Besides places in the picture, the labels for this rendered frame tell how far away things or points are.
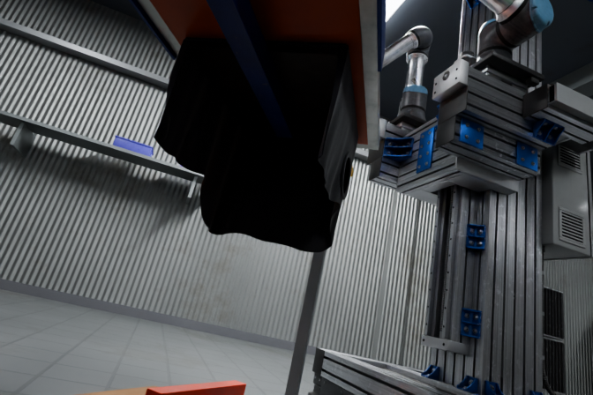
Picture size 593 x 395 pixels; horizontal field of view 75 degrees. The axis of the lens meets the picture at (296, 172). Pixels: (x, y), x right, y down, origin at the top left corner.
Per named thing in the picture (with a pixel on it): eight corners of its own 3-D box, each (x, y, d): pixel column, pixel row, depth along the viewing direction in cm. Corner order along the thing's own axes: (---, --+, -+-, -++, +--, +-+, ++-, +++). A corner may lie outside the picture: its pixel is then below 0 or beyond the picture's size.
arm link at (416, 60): (398, 115, 193) (410, 29, 212) (394, 129, 207) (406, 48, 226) (423, 118, 191) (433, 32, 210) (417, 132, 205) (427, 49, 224)
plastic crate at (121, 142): (149, 164, 385) (153, 154, 389) (149, 157, 363) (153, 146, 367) (113, 152, 376) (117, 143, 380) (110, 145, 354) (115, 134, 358)
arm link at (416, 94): (401, 102, 182) (405, 78, 187) (398, 116, 195) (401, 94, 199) (428, 106, 180) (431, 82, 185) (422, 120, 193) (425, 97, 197)
